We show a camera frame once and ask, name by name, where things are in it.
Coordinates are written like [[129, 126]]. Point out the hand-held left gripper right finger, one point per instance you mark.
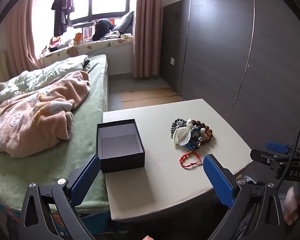
[[218, 180]]

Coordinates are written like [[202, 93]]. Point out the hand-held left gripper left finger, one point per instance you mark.
[[86, 180]]

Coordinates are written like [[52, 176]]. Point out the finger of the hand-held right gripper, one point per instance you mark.
[[277, 147], [261, 155]]

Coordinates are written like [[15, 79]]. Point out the black jewelry box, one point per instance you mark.
[[125, 162]]

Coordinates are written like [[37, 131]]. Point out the white cloth pouch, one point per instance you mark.
[[181, 133]]

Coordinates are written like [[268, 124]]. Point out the person's right hand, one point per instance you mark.
[[291, 205]]

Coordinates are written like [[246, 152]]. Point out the bed with green sheet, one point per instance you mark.
[[90, 120]]

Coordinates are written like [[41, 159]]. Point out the pink fleece blanket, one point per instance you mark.
[[35, 120]]

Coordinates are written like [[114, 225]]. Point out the flat cardboard sheet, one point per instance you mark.
[[150, 97]]

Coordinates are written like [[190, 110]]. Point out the pale floral quilt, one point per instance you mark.
[[52, 72]]

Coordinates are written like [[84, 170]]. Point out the dark brown wardrobe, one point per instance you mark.
[[215, 50]]

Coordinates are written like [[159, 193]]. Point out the printed window seat cushion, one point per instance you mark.
[[95, 47]]

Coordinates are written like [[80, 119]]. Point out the black bag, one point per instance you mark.
[[102, 28]]

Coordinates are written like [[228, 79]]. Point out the small white folding table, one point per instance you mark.
[[83, 25]]

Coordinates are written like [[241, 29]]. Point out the pink curtain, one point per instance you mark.
[[20, 35], [146, 30]]

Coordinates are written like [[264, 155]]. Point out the grey pillow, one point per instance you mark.
[[125, 22]]

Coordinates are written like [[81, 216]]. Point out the hanging dark clothes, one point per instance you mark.
[[62, 7]]

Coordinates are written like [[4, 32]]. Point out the white wall socket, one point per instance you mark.
[[172, 61]]

